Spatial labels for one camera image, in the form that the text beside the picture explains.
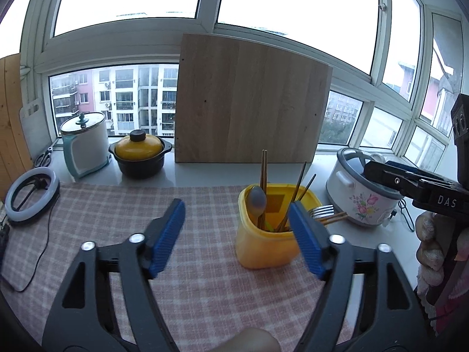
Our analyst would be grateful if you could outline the short red chopstick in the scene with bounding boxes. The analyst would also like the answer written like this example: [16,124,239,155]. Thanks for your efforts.
[320,214,348,226]

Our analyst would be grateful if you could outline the silver metal fork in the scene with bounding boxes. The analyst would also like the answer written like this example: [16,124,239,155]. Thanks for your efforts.
[308,204,335,221]

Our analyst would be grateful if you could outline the silver metal spoon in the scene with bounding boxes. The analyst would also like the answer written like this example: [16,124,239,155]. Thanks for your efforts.
[246,186,267,228]

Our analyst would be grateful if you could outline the brown red chopstick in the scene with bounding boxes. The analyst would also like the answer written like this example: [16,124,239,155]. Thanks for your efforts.
[258,149,266,230]

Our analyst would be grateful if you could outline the red wooden chopstick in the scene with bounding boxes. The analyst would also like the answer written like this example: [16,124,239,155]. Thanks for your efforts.
[280,173,317,232]

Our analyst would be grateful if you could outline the green plastic spoon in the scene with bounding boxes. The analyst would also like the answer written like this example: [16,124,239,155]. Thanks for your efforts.
[264,222,275,232]

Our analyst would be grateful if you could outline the right hand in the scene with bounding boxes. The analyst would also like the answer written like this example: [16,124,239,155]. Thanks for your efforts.
[415,211,468,299]

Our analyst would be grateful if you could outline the left hand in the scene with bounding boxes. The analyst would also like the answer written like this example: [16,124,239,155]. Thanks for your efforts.
[210,327,281,352]

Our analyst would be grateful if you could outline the white floral slow cooker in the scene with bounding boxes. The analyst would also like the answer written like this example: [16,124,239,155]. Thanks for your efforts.
[326,147,403,227]

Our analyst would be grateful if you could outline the yellow plastic utensil container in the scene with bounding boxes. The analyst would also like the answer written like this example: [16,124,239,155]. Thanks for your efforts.
[234,184,300,269]

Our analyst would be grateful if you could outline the pink plaid tablecloth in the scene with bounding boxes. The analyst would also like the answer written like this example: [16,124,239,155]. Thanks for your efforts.
[1,184,323,351]

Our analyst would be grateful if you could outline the black pot yellow lid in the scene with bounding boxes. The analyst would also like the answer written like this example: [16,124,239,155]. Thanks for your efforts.
[108,130,172,180]

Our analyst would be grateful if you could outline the pink jacket sleeve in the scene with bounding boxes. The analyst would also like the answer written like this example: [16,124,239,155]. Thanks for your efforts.
[434,291,468,334]

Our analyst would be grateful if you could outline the white teal electric cooker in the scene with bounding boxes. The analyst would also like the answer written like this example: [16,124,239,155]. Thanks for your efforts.
[60,112,111,180]

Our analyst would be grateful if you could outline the black scissors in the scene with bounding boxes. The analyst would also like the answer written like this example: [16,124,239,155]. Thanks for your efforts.
[33,146,53,168]

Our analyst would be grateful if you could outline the large light wooden board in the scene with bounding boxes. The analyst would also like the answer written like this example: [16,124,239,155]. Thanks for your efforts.
[175,34,332,164]

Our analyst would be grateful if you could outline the pine wooden board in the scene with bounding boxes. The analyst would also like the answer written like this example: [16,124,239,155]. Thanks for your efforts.
[0,53,33,202]

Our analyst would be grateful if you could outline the white plastic cutting board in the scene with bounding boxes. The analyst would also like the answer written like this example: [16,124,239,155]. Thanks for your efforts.
[20,99,52,160]

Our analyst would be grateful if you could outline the white ring light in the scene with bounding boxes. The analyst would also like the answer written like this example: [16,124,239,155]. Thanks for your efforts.
[4,167,60,226]

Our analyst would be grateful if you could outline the black ring light cable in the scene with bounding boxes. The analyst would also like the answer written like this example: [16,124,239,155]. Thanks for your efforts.
[0,197,56,293]

